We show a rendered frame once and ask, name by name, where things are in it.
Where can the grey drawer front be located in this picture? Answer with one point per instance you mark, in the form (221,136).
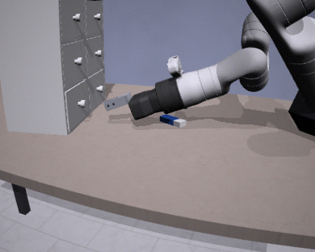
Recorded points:
(70,11)
(94,13)
(73,61)
(94,53)
(96,88)
(75,99)

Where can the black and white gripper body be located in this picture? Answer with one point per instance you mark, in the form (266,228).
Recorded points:
(181,91)

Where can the blue and white eraser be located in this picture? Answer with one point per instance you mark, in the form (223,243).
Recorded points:
(168,119)

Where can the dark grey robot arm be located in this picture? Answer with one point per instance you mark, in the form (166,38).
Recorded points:
(295,43)

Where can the small grey chest of drawers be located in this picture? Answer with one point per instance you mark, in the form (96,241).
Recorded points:
(31,70)

